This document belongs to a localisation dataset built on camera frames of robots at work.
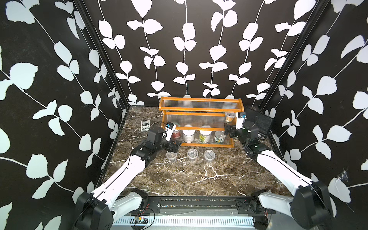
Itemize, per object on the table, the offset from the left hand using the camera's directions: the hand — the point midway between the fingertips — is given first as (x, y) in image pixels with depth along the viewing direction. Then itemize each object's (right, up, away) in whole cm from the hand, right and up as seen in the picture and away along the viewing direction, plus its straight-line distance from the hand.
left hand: (175, 136), depth 80 cm
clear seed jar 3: (+21, -13, +8) cm, 26 cm away
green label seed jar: (+18, -2, +11) cm, 22 cm away
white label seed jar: (+8, -1, +11) cm, 14 cm away
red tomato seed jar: (0, -1, +17) cm, 17 cm away
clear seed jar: (-3, -13, +6) cm, 15 cm away
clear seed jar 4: (+33, +11, +8) cm, 36 cm away
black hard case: (+69, +7, +35) cm, 77 cm away
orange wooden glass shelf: (+17, +8, +31) cm, 36 cm away
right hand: (+33, +9, +3) cm, 34 cm away
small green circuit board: (-17, -41, -9) cm, 45 cm away
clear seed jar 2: (+10, -13, +8) cm, 18 cm away
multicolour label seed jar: (+29, -3, +15) cm, 32 cm away
